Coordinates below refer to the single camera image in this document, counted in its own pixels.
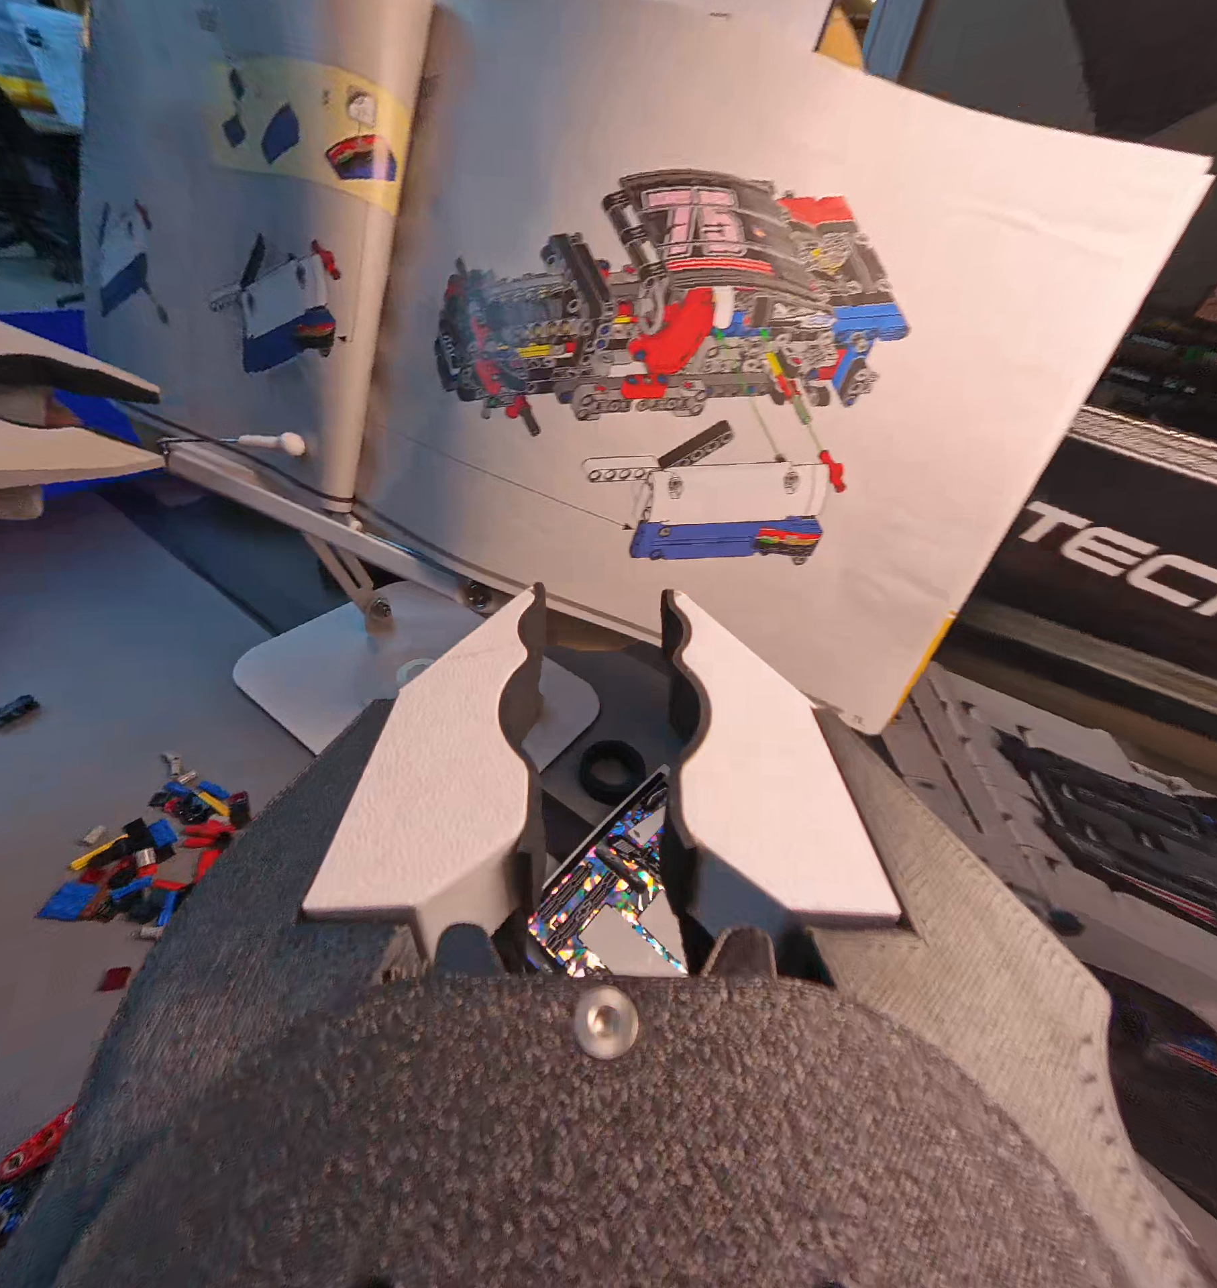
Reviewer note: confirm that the pile of mixed lego pieces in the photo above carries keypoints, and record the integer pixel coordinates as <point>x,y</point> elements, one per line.
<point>166,836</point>

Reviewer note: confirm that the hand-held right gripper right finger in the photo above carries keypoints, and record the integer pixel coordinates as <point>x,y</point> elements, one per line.
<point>770,794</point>

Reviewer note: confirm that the black rubber lego tire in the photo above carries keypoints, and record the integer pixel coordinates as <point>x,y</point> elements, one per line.
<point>587,771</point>

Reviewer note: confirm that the lego instruction booklet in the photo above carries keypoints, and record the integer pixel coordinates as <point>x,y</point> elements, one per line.
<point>972,353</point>

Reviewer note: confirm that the black lego set box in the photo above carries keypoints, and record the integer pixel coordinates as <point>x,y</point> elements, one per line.
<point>1120,544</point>

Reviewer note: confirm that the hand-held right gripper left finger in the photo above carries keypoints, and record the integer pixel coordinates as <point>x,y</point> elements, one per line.
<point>437,785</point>

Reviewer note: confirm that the white metal book stand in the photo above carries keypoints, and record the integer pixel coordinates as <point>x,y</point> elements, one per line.
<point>306,675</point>

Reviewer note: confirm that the blue plastic bin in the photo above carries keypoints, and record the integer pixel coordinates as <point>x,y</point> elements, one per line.
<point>116,422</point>

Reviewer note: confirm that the white page holder peg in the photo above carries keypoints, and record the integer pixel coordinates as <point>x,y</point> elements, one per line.
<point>273,442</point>

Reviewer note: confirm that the small red lego piece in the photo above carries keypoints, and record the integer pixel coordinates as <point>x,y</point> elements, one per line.
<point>116,977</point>

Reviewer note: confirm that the black office chair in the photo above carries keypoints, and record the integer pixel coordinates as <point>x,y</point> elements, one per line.
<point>6,200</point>

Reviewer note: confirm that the red lego beam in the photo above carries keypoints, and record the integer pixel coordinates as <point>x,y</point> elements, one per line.
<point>36,1142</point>

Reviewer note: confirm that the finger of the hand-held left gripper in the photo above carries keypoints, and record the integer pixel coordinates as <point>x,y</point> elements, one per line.
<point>36,353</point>
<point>36,454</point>

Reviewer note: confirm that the black lego piece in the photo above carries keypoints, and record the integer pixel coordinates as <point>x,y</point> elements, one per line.
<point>13,711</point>

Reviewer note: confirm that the printed wall sheet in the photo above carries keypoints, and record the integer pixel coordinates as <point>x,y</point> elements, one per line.
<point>23,61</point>

